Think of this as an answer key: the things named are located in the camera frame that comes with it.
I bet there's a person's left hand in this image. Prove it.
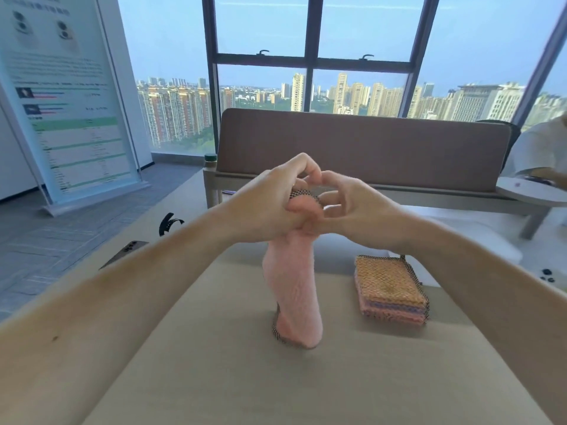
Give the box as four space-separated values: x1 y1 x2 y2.
225 152 327 245

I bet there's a black hair claw clip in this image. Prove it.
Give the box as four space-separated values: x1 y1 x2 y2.
159 212 185 238

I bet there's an orange mesh folded cloth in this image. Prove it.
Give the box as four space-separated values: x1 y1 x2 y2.
354 255 428 308

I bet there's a pink folded cloth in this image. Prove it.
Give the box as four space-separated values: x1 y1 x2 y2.
358 301 428 326

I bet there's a person's right hand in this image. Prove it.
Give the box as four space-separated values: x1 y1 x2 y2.
305 171 410 252

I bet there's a white roll-up banner stand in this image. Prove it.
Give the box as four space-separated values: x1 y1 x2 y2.
0 0 152 218

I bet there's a person's right forearm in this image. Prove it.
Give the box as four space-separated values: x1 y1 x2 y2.
390 211 567 425

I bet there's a bench with brown backrest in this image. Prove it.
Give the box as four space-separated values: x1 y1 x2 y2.
202 108 553 240

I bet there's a purple folded cloth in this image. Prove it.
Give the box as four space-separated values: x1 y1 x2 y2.
360 299 428 317

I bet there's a grey smartphone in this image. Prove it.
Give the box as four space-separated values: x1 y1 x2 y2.
99 241 150 271

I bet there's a person's left forearm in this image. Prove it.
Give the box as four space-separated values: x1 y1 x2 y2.
0 200 242 425

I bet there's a round white side table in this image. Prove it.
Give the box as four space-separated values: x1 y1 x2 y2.
495 174 567 207

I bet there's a dark window frame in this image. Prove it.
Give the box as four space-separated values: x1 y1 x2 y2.
201 0 567 152

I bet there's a pink cloth with mesh edge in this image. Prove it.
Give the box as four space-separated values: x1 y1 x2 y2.
261 189 327 350

